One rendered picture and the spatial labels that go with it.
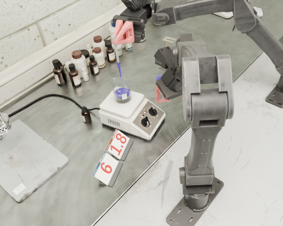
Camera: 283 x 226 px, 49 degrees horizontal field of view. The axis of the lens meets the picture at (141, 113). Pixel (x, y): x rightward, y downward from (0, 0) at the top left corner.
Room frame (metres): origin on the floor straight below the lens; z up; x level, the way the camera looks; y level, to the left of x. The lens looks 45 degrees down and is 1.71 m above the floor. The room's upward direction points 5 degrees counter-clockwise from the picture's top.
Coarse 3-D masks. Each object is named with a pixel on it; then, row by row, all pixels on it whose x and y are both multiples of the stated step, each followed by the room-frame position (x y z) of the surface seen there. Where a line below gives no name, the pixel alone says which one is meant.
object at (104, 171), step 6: (108, 156) 0.60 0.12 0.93; (102, 162) 0.58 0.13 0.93; (108, 162) 0.58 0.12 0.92; (114, 162) 0.59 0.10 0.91; (102, 168) 0.56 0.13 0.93; (108, 168) 0.56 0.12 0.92; (96, 174) 0.53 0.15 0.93; (102, 174) 0.54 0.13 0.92; (108, 174) 0.54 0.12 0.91; (102, 180) 0.52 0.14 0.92
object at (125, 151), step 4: (120, 132) 0.70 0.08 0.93; (128, 140) 0.68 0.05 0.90; (132, 140) 0.68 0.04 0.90; (128, 144) 0.66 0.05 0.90; (124, 148) 0.65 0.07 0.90; (128, 148) 0.64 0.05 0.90; (124, 152) 0.63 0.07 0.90; (112, 156) 0.62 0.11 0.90; (116, 156) 0.61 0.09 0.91; (120, 156) 0.61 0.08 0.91; (124, 156) 0.61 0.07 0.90
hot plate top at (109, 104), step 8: (112, 96) 0.82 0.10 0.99; (136, 96) 0.81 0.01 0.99; (104, 104) 0.78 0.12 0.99; (112, 104) 0.78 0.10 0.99; (120, 104) 0.77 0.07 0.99; (128, 104) 0.77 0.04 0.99; (136, 104) 0.76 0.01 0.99; (112, 112) 0.74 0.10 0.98; (120, 112) 0.73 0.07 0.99; (128, 112) 0.73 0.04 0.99
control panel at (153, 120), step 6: (150, 102) 0.80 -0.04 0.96; (144, 108) 0.77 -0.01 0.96; (156, 108) 0.78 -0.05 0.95; (138, 114) 0.74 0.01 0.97; (144, 114) 0.74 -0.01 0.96; (162, 114) 0.76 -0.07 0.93; (138, 120) 0.72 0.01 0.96; (150, 120) 0.73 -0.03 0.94; (156, 120) 0.73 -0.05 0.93; (138, 126) 0.69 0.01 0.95; (150, 126) 0.70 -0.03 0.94; (150, 132) 0.68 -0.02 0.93
